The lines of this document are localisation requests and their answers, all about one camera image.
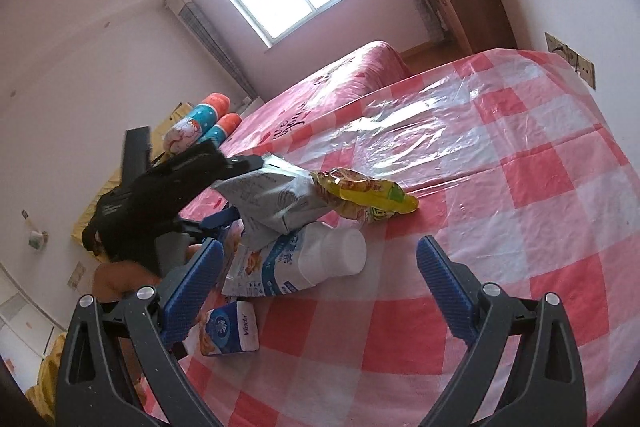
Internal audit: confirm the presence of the white cabinet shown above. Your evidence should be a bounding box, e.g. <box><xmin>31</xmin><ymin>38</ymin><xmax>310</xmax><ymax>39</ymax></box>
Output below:
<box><xmin>0</xmin><ymin>277</ymin><xmax>66</xmax><ymax>358</ymax></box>

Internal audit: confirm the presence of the white plastic bottle blue label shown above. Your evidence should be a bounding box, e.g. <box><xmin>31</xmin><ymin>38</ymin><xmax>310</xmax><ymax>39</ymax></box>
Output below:
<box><xmin>221</xmin><ymin>223</ymin><xmax>368</xmax><ymax>300</ymax></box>

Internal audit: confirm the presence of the blue orange bolster pillow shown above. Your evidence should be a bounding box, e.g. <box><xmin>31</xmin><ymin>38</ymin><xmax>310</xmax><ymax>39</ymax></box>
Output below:
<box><xmin>200</xmin><ymin>113</ymin><xmax>244</xmax><ymax>145</ymax></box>
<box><xmin>166</xmin><ymin>93</ymin><xmax>232</xmax><ymax>155</ymax></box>

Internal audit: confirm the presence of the red checked tablecloth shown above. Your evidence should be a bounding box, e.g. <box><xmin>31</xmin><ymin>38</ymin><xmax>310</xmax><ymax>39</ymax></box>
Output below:
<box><xmin>140</xmin><ymin>49</ymin><xmax>636</xmax><ymax>427</ymax></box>

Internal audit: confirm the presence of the wall socket panel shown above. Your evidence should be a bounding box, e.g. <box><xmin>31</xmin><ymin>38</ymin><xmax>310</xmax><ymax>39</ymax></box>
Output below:
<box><xmin>544</xmin><ymin>32</ymin><xmax>598</xmax><ymax>88</ymax></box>

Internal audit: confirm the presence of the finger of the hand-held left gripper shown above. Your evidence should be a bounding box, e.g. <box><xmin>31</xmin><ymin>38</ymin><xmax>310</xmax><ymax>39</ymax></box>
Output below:
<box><xmin>220</xmin><ymin>155</ymin><xmax>264</xmax><ymax>180</ymax></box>
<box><xmin>177</xmin><ymin>207</ymin><xmax>243</xmax><ymax>240</ymax></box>

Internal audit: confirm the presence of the white milk carton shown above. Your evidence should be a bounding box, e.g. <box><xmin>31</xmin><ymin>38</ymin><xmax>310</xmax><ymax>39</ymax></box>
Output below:
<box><xmin>215</xmin><ymin>154</ymin><xmax>341</xmax><ymax>250</ymax></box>

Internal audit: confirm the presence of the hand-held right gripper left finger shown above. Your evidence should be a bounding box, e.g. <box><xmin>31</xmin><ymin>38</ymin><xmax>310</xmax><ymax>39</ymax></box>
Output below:
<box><xmin>54</xmin><ymin>238</ymin><xmax>226</xmax><ymax>427</ymax></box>

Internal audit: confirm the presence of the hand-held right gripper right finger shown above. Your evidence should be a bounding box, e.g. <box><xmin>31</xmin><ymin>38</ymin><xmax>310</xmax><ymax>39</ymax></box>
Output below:
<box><xmin>416</xmin><ymin>235</ymin><xmax>587</xmax><ymax>427</ymax></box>

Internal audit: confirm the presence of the pink printed bed blanket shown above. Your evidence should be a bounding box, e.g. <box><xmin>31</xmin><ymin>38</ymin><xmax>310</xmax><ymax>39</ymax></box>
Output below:
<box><xmin>215</xmin><ymin>41</ymin><xmax>416</xmax><ymax>158</ymax></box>

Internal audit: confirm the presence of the person's left hand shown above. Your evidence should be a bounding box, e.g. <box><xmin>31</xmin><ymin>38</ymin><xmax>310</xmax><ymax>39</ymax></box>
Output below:
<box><xmin>92</xmin><ymin>263</ymin><xmax>157</xmax><ymax>308</ymax></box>

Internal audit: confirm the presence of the grey curtain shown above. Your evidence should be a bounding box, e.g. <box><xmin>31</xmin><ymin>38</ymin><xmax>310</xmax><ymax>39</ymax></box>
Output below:
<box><xmin>165</xmin><ymin>0</ymin><xmax>258</xmax><ymax>105</ymax></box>

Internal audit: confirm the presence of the white blue snack packet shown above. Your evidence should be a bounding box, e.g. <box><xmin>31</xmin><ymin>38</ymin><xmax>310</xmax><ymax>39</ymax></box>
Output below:
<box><xmin>192</xmin><ymin>300</ymin><xmax>261</xmax><ymax>358</ymax></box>

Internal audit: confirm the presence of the yellow snack wrapper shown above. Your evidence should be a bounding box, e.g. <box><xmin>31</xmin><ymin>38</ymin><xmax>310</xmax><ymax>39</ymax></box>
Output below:
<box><xmin>310</xmin><ymin>168</ymin><xmax>420</xmax><ymax>223</ymax></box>

